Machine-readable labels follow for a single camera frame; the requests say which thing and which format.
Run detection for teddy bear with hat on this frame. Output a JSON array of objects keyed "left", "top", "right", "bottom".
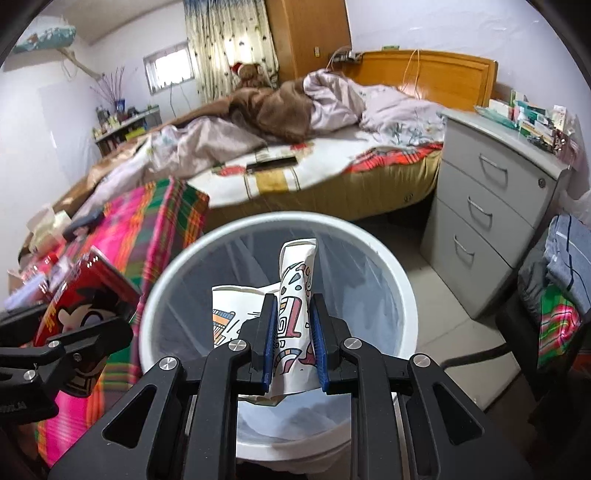
[{"left": 231, "top": 62, "right": 271, "bottom": 89}]

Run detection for pale pink duvet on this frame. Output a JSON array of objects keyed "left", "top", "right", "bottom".
[{"left": 71, "top": 69, "right": 446, "bottom": 218}]

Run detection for black smartphone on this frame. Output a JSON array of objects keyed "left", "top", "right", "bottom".
[{"left": 245, "top": 155, "right": 297, "bottom": 174}]

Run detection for brown blanket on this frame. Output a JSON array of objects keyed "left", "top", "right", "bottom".
[{"left": 53, "top": 79, "right": 312, "bottom": 217}]

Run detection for red drink can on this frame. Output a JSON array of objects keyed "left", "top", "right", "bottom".
[{"left": 34, "top": 248, "right": 143, "bottom": 399}]

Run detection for folded clothes pile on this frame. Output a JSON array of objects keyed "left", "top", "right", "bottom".
[{"left": 517, "top": 213, "right": 590, "bottom": 368}]

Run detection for white shelf with items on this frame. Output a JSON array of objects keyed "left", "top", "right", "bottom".
[{"left": 93, "top": 106, "right": 162, "bottom": 156}]

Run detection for wooden bed headboard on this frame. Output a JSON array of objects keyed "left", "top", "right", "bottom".
[{"left": 335, "top": 49, "right": 498, "bottom": 111}]

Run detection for grey drawer cabinet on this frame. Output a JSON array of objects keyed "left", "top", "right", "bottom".
[{"left": 421, "top": 109, "right": 571, "bottom": 319}]

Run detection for window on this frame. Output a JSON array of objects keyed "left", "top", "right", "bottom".
[{"left": 143, "top": 42, "right": 194, "bottom": 95}]

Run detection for dark blue glasses case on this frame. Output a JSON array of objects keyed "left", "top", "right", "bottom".
[{"left": 62, "top": 209, "right": 105, "bottom": 242}]

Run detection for air conditioner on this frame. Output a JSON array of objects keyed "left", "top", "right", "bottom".
[{"left": 12, "top": 25, "right": 77, "bottom": 54}]

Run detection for patterned curtain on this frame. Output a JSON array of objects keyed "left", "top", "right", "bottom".
[{"left": 183, "top": 0, "right": 280, "bottom": 103}]

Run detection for white trash bin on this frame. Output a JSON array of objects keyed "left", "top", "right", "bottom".
[{"left": 138, "top": 212, "right": 418, "bottom": 473}]

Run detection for wooden wardrobe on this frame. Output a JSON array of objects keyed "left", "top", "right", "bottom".
[{"left": 266, "top": 0, "right": 351, "bottom": 83}]

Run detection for tissue pack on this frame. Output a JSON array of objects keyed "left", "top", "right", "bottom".
[{"left": 26, "top": 205, "right": 72, "bottom": 255}]

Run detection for floral bed sheet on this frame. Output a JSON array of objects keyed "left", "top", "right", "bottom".
[{"left": 188, "top": 136, "right": 443, "bottom": 230}]

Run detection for pink plaid blanket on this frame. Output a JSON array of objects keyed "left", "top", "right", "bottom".
[{"left": 8, "top": 177, "right": 212, "bottom": 467}]

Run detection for items on cabinet top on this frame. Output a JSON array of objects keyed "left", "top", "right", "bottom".
[{"left": 474, "top": 90, "right": 582, "bottom": 163}]

